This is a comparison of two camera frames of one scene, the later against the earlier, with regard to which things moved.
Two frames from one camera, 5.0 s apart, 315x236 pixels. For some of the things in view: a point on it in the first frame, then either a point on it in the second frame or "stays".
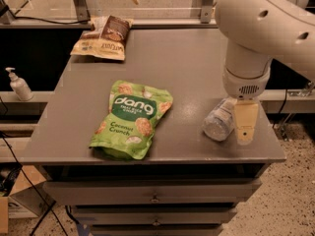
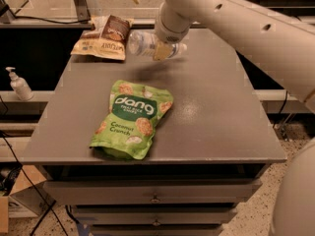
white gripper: (245, 85) → (166, 33)
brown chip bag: (106, 38) stays
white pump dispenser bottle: (19, 86) stays
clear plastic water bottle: (219, 124) → (143, 42)
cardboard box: (29, 199) stays
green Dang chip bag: (134, 112) stays
